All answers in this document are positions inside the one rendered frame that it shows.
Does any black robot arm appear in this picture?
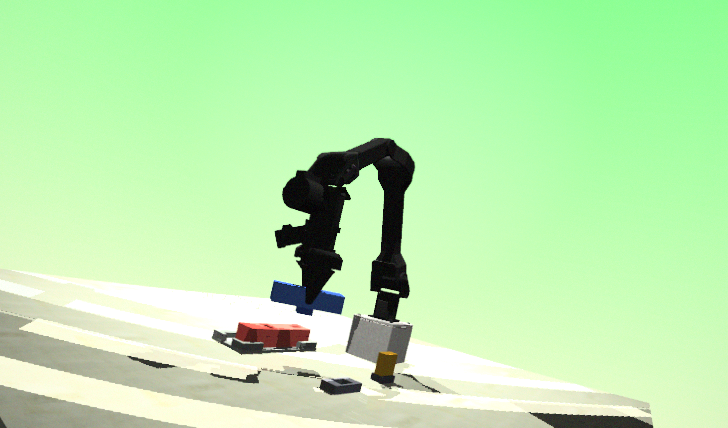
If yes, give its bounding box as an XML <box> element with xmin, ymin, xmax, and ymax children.
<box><xmin>274</xmin><ymin>138</ymin><xmax>416</xmax><ymax>322</ymax></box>

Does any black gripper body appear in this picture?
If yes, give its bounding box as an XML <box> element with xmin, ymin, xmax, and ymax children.
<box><xmin>294</xmin><ymin>216</ymin><xmax>343</xmax><ymax>271</ymax></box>

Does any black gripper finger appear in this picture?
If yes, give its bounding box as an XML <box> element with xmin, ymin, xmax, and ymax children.
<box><xmin>301</xmin><ymin>264</ymin><xmax>335</xmax><ymax>305</ymax></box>
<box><xmin>296</xmin><ymin>260</ymin><xmax>307</xmax><ymax>286</ymax></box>

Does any blue bar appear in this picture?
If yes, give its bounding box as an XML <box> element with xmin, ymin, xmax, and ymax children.
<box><xmin>270</xmin><ymin>280</ymin><xmax>345</xmax><ymax>316</ymax></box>

